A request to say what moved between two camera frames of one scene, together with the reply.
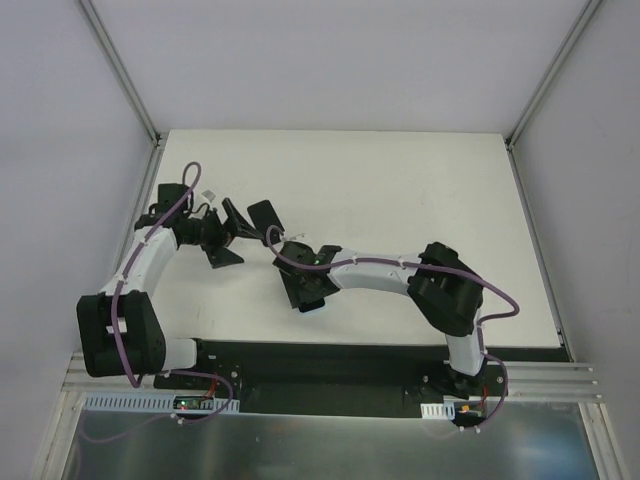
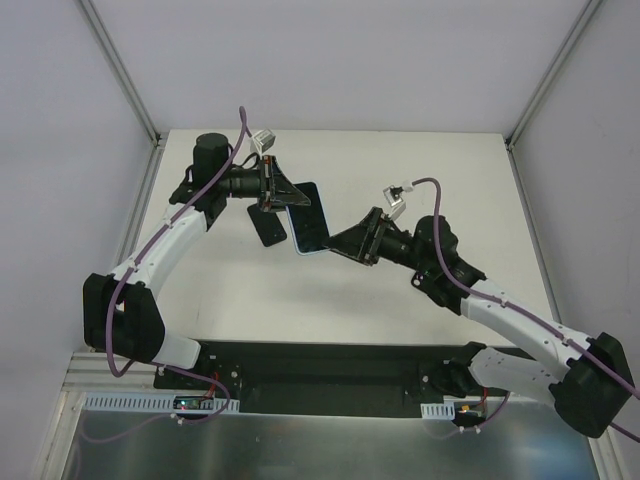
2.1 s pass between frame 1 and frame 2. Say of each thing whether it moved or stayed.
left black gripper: moved
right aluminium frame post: stayed
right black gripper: moved
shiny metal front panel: stayed
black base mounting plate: stayed
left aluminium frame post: stayed
